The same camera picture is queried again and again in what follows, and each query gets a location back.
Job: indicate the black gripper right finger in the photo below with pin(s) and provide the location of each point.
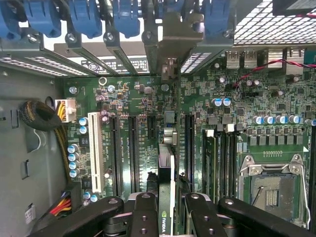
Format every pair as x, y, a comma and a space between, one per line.
202, 217

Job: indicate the long black expansion slot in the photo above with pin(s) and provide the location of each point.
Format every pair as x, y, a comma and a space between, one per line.
133, 153
115, 155

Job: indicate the green motherboard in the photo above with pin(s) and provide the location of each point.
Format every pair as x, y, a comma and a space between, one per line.
138, 98

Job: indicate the metal slot cover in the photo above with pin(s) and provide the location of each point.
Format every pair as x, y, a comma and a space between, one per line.
84, 53
123, 59
151, 59

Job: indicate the white power connector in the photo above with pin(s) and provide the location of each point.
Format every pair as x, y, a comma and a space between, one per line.
70, 111

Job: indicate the black RAM slot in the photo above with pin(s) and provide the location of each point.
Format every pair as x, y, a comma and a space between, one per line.
231, 168

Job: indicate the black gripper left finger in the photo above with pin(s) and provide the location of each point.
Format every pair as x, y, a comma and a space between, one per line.
144, 212

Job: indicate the silver locking lever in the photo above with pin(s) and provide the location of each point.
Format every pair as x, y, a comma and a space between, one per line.
304, 197

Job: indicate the blue slot retention clip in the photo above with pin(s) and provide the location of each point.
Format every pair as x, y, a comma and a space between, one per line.
126, 19
10, 22
217, 17
85, 19
172, 5
43, 17

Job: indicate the short black expansion slot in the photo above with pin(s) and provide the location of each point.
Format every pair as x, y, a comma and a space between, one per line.
152, 127

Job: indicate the CPU socket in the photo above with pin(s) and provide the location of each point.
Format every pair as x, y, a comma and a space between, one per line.
271, 195

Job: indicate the silver USB port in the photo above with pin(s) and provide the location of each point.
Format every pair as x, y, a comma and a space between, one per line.
232, 59
250, 59

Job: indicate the open black PC case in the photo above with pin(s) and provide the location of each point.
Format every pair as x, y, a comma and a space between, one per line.
19, 148

